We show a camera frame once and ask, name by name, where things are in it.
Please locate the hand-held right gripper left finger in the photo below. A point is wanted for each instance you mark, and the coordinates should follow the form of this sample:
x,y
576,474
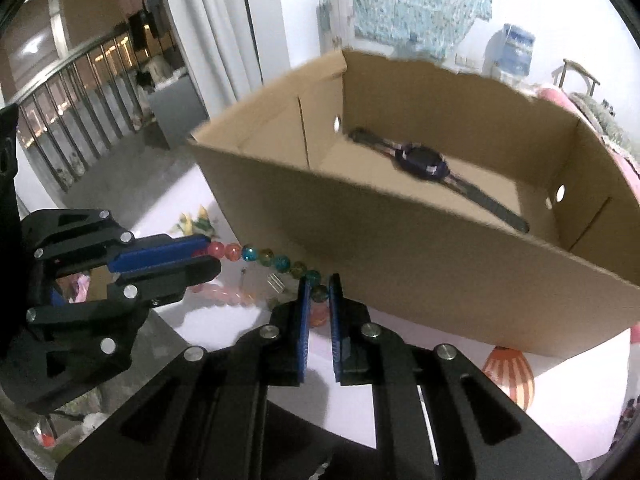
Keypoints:
x,y
302,332

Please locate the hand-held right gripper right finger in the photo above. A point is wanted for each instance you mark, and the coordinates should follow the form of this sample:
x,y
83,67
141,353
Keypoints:
x,y
336,332

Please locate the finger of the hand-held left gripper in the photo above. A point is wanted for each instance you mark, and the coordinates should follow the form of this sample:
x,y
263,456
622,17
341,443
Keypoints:
x,y
155,255
175,280

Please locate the brown cardboard box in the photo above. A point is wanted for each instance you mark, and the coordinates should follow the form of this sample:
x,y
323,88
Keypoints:
x,y
400,270

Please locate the grey cabinet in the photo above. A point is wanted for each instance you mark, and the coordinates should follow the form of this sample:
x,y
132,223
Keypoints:
x,y
180,110

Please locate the metal railing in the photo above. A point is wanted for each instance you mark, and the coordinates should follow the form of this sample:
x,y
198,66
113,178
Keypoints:
x,y
80,55

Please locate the large striped balloon sticker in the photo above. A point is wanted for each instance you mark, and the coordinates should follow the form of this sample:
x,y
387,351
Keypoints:
x,y
507,375

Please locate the black smartwatch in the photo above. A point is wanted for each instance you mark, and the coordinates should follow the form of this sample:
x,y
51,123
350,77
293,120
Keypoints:
x,y
422,160

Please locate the hanging clothes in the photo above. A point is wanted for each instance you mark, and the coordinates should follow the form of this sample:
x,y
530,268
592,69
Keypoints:
x,y
137,25

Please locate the white curtain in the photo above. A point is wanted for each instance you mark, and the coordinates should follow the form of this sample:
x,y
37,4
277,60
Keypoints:
x,y
220,25

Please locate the blue water bottle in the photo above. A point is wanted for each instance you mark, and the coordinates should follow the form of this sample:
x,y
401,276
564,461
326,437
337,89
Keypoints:
x,y
512,47

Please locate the teal floral cloth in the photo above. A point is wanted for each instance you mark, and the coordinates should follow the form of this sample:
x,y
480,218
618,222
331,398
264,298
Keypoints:
x,y
400,0

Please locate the grey fuzzy blanket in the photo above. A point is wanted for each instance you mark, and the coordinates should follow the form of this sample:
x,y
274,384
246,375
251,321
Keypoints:
x,y
605,115

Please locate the wooden chair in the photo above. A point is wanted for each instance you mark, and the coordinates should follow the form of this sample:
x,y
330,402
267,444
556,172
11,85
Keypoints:
x,y
575,65

